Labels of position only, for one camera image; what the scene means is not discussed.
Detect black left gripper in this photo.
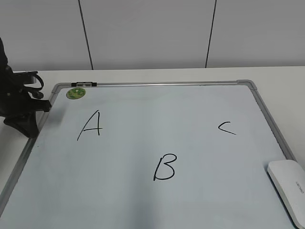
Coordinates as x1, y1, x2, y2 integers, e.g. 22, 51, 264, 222
0, 66, 51, 138

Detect white rectangular whiteboard eraser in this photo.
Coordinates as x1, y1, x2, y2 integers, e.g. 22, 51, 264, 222
267, 160, 305, 229

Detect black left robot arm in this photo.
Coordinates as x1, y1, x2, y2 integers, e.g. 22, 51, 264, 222
0, 42, 51, 138

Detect round green magnet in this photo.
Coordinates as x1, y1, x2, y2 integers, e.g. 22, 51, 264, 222
66, 87, 86, 100

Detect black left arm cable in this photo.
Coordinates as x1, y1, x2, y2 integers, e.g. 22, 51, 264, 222
23, 73, 45, 100

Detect black and silver frame clip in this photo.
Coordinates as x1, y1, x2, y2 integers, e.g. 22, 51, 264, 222
71, 82, 97, 87

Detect white whiteboard with grey frame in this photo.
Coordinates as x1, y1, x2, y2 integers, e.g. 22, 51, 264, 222
0, 80, 297, 229

